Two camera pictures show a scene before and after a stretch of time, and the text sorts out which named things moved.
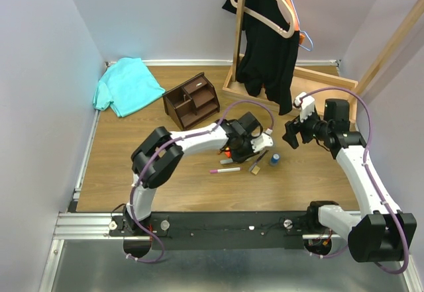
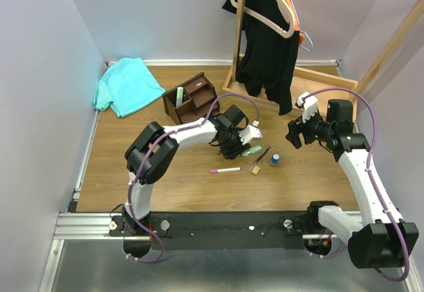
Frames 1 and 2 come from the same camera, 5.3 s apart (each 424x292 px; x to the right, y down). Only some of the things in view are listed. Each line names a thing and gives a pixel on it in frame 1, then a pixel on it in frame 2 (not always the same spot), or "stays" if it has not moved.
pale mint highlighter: (227, 161) to (179, 96)
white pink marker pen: (224, 170) stays
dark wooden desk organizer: (192, 101) stays
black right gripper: (293, 126) stays
